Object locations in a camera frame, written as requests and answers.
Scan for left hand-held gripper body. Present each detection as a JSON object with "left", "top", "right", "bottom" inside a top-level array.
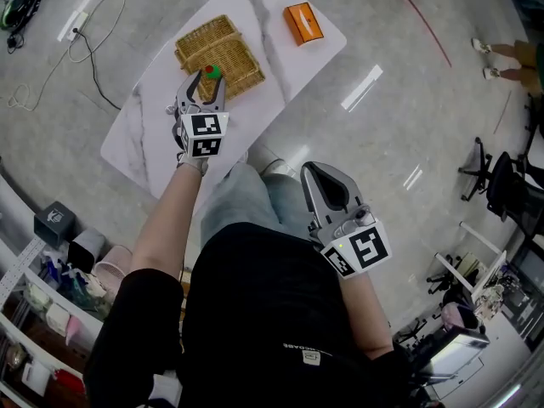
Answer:
[{"left": 171, "top": 99, "right": 231, "bottom": 160}]

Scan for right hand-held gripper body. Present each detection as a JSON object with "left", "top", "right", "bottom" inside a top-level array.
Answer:
[{"left": 308, "top": 204, "right": 393, "bottom": 281}]

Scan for woven wicker basket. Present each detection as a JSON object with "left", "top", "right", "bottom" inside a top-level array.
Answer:
[{"left": 173, "top": 14, "right": 267, "bottom": 102}]

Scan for person's right forearm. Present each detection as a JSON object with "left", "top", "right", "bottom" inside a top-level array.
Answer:
[{"left": 337, "top": 265, "right": 394, "bottom": 361}]

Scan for person's left forearm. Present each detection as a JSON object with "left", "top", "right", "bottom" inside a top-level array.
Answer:
[{"left": 129, "top": 166, "right": 203, "bottom": 278}]

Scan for person's left hand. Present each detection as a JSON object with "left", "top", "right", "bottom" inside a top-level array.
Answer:
[{"left": 176, "top": 152, "right": 210, "bottom": 178}]

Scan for person's right leg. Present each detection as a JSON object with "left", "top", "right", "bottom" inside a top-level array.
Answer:
[{"left": 263, "top": 172, "right": 318, "bottom": 238}]

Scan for person's leg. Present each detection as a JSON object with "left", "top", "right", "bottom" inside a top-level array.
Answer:
[
  {"left": 199, "top": 161, "right": 282, "bottom": 246},
  {"left": 263, "top": 172, "right": 318, "bottom": 238}
]

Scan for person's white right shoe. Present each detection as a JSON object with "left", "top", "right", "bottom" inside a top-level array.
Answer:
[{"left": 258, "top": 158, "right": 297, "bottom": 179}]

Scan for person's left leg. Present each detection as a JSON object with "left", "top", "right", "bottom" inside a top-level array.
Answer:
[{"left": 199, "top": 161, "right": 282, "bottom": 246}]

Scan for orange tissue box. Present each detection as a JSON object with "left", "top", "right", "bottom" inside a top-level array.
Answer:
[{"left": 283, "top": 2, "right": 326, "bottom": 48}]

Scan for person's black shirt torso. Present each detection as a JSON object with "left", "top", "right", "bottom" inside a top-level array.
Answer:
[{"left": 83, "top": 221, "right": 414, "bottom": 408}]

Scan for cluttered white desk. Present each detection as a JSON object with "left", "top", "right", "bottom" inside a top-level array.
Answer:
[{"left": 435, "top": 221, "right": 509, "bottom": 306}]

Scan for white power strip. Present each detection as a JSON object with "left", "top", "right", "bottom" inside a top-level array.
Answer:
[{"left": 57, "top": 9, "right": 91, "bottom": 43}]

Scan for black office chair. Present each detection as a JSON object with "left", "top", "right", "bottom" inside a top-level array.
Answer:
[{"left": 457, "top": 136, "right": 544, "bottom": 247}]

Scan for pink plastic basket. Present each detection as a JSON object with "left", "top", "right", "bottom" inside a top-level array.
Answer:
[{"left": 93, "top": 244, "right": 134, "bottom": 293}]

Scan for black cardboard box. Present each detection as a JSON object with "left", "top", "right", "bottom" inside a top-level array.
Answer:
[{"left": 33, "top": 201, "right": 78, "bottom": 248}]

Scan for round black robot vacuum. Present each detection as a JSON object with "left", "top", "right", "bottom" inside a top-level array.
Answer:
[{"left": 0, "top": 0, "right": 44, "bottom": 31}]

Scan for white metal shelf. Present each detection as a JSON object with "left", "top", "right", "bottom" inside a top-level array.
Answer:
[{"left": 0, "top": 172, "right": 129, "bottom": 408}]

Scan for black power cable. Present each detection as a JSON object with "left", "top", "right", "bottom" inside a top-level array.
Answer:
[{"left": 71, "top": 27, "right": 122, "bottom": 111}]

